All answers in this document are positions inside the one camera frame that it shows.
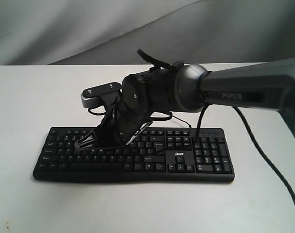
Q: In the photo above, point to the black grey piper robot arm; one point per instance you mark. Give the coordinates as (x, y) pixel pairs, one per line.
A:
(185, 88)

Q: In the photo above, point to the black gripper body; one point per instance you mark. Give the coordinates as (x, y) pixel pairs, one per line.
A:
(119, 125)

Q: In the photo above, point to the black acer keyboard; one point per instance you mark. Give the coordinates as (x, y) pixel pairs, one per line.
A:
(156, 155)

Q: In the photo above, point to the grey backdrop cloth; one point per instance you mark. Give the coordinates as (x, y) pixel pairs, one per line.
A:
(100, 32)

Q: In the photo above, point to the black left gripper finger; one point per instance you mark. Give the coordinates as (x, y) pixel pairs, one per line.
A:
(88, 142)

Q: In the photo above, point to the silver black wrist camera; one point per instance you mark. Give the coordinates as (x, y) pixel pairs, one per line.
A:
(102, 95)

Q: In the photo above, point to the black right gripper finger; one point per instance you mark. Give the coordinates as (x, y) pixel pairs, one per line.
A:
(142, 128)

